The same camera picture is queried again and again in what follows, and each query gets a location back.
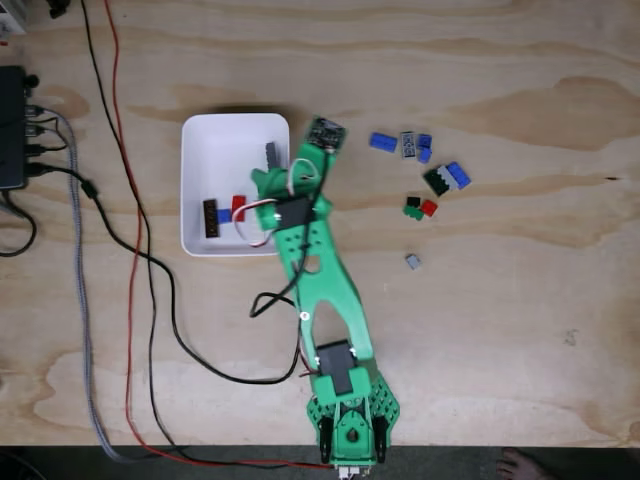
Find brown long lego brick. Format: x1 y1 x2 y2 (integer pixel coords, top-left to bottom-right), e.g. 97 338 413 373
202 198 221 239

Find white plastic bin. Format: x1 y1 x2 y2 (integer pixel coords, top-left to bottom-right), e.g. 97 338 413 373
180 112 292 257

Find blue flat lego plate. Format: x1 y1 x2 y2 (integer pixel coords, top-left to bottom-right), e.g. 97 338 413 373
368 131 400 153

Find dark green 2x4 lego brick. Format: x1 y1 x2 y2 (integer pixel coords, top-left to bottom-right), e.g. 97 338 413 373
422 167 451 198

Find blue 2x4 lego brick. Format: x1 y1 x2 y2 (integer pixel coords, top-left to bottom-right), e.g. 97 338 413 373
446 161 473 190

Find black hub box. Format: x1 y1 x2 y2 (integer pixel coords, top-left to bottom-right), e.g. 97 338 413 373
0 65 30 190

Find person's foot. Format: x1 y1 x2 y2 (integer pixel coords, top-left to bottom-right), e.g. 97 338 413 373
496 447 540 480

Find black camera circuit board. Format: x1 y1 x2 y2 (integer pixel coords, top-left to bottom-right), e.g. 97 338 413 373
305 115 349 152

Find white red servo wires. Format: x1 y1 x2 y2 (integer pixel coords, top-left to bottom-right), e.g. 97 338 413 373
230 158 324 250

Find thick black cable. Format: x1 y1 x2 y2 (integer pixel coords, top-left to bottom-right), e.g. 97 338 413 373
27 162 336 386

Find grey braided cable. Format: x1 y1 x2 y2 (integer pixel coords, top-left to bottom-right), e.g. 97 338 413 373
29 105 166 464

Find red cable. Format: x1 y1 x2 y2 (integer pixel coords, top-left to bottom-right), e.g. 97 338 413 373
104 0 336 471

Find short black cable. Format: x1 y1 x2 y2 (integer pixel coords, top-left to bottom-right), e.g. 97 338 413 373
27 113 70 153

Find thin black cable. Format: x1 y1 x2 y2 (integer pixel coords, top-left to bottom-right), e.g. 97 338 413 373
79 0 191 451

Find black looped cable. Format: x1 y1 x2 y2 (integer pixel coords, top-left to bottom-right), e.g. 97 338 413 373
0 192 39 259

